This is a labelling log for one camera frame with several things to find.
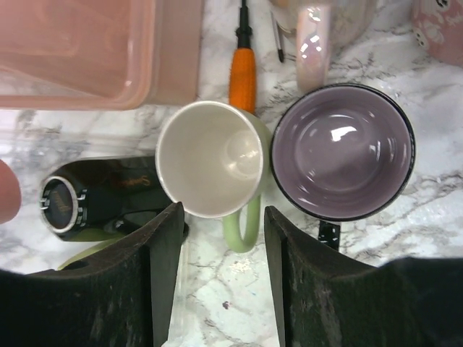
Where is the iridescent beige mug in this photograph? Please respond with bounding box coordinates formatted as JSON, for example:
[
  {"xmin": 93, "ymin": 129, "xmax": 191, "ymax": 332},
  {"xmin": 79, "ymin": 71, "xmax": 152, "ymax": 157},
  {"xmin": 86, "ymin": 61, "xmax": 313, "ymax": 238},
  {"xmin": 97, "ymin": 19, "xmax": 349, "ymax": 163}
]
[{"xmin": 270, "ymin": 0, "xmax": 377, "ymax": 93}]

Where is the salmon pink mug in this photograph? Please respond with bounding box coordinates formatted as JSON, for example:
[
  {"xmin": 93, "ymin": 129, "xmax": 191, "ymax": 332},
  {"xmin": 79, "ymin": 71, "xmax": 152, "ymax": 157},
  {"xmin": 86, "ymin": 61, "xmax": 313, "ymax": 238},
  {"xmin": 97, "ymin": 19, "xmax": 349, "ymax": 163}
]
[{"xmin": 0, "ymin": 161, "xmax": 22, "ymax": 224}]

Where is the purple mug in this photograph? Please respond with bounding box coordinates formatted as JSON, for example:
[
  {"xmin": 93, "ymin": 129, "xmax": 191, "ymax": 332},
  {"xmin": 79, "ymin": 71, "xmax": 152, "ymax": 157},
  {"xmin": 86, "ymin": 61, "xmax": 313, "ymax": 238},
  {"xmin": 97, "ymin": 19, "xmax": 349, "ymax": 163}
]
[{"xmin": 271, "ymin": 83, "xmax": 416, "ymax": 249}]

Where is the black mug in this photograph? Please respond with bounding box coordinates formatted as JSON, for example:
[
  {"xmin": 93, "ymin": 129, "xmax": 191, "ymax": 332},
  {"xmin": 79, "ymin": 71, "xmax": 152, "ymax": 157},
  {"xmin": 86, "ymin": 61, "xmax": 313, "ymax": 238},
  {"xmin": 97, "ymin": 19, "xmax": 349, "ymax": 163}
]
[{"xmin": 39, "ymin": 155, "xmax": 171, "ymax": 241}]

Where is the pink ghost pattern mug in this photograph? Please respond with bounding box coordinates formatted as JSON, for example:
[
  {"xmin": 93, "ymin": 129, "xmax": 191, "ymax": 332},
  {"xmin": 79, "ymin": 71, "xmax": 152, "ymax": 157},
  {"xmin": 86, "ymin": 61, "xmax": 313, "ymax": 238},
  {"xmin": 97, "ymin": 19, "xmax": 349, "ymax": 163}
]
[{"xmin": 411, "ymin": 0, "xmax": 463, "ymax": 67}]

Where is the translucent pink plastic toolbox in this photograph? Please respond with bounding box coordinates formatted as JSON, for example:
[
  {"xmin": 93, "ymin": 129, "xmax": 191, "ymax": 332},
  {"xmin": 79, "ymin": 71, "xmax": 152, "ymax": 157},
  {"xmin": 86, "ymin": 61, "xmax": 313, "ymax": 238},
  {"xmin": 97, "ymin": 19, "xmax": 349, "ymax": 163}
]
[{"xmin": 1, "ymin": 0, "xmax": 203, "ymax": 110}]

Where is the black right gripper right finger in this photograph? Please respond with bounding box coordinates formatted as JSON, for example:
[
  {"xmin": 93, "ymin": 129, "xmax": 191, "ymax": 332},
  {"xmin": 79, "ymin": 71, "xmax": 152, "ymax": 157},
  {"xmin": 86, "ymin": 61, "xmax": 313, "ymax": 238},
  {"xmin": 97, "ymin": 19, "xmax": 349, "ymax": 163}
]
[{"xmin": 264, "ymin": 206, "xmax": 462, "ymax": 346}]

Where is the orange black screwdriver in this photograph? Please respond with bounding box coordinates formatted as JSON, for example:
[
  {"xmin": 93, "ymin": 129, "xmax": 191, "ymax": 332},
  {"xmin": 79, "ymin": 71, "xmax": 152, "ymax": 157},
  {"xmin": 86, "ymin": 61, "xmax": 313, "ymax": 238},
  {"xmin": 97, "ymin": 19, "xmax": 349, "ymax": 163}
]
[{"xmin": 229, "ymin": 0, "xmax": 257, "ymax": 114}]

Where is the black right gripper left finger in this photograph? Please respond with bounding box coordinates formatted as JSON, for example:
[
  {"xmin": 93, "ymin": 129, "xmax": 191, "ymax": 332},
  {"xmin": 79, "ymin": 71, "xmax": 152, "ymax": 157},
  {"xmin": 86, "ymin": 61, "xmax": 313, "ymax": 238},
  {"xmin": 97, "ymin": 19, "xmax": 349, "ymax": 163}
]
[{"xmin": 1, "ymin": 203, "xmax": 184, "ymax": 346}]

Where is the light green round mug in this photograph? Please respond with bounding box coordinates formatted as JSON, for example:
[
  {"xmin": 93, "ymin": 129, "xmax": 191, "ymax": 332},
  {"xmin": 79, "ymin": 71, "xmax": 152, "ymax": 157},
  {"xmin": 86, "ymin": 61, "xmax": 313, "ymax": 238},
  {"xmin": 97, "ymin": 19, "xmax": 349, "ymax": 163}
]
[{"xmin": 155, "ymin": 101, "xmax": 271, "ymax": 253}]

